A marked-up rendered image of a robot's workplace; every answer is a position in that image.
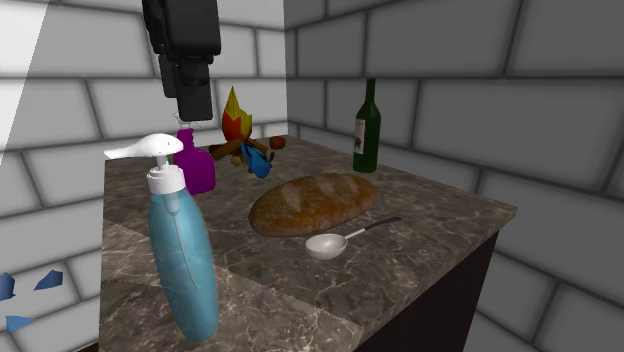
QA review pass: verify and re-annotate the brown bread loaf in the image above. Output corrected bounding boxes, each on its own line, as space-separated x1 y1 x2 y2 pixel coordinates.
247 172 378 239

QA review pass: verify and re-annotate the purple bottle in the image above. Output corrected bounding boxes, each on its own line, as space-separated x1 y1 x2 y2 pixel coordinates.
172 114 217 197

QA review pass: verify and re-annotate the blue flat fragment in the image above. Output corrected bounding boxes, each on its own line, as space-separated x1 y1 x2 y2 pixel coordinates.
33 269 65 292
0 272 16 302
4 314 39 334

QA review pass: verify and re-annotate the blue pump soap bottle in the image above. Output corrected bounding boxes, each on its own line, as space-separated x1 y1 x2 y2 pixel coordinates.
103 133 220 344

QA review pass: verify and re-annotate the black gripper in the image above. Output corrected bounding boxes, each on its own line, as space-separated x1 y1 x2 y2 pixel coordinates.
141 0 223 124

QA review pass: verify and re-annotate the small blue toy figure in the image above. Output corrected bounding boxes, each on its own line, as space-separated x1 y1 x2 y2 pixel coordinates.
240 143 274 180

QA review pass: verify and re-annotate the toy campfire figure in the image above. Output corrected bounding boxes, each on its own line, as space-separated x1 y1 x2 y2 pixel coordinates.
208 86 270 167

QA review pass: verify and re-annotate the green wine bottle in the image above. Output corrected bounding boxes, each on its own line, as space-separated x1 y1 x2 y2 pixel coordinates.
352 77 383 175

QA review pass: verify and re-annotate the white scoop with black handle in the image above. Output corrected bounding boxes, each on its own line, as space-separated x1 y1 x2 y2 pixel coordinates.
304 216 404 262

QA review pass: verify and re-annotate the dark cabinet with marble top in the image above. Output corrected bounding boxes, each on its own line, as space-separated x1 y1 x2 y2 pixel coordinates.
98 135 518 352

